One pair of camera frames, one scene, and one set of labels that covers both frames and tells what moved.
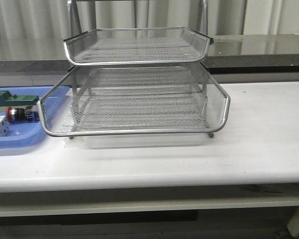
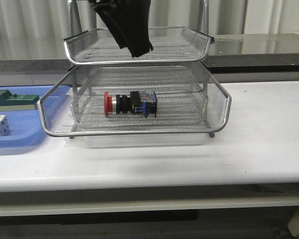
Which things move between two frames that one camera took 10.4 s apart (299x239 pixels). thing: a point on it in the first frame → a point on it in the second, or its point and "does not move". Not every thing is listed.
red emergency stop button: [30, 113] → [144, 103]
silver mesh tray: [136, 45] does not move
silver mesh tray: [92, 103] does not move
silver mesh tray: [99, 100] does not move
